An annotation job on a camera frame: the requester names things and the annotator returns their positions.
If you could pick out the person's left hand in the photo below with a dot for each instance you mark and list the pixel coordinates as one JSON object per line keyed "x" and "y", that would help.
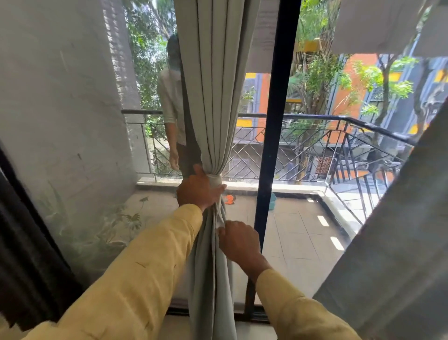
{"x": 199, "y": 192}

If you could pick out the person's right hand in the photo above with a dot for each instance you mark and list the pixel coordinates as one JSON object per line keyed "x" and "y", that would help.
{"x": 241, "y": 245}

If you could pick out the light grey curtain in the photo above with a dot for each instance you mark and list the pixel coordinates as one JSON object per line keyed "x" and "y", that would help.
{"x": 385, "y": 262}
{"x": 217, "y": 70}

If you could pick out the person's right forearm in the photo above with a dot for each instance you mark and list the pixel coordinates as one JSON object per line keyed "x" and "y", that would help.
{"x": 297, "y": 315}

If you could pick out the person's left forearm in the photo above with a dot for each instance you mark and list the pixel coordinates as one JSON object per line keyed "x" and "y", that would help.
{"x": 133, "y": 280}

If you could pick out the orange object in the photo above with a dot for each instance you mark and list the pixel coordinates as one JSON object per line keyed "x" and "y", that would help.
{"x": 229, "y": 199}

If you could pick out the leafy plant in white pot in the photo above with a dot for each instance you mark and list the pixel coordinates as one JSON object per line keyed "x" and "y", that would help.
{"x": 122, "y": 224}

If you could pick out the black metal balcony railing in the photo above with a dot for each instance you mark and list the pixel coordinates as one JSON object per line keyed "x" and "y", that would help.
{"x": 315, "y": 116}

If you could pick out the tall sword-leaf plant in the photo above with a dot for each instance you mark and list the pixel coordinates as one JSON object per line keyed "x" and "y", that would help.
{"x": 56, "y": 210}

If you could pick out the large grey paper sheet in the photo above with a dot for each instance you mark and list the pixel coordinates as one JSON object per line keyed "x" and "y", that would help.
{"x": 260, "y": 35}

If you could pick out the orange brick building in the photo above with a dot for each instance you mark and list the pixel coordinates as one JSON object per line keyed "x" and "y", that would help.
{"x": 353, "y": 94}

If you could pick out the paper sheet with square code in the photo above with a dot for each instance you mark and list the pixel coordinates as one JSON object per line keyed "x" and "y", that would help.
{"x": 432, "y": 40}

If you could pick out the dark textured window post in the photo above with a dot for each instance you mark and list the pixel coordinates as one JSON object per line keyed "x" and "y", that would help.
{"x": 190, "y": 140}

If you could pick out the black sliding door frame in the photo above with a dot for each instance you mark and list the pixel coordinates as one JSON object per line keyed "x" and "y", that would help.
{"x": 280, "y": 105}

